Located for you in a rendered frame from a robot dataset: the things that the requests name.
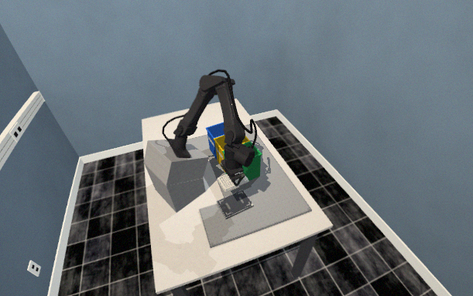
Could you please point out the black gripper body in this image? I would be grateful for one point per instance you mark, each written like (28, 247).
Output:
(230, 169)

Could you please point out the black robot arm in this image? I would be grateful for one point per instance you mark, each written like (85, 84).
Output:
(234, 133)

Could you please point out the blue bin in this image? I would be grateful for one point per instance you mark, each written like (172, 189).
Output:
(214, 132)

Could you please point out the yellow open bin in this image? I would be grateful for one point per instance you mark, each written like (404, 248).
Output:
(219, 145)

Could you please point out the white well plate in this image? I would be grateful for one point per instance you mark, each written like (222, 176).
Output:
(227, 184)

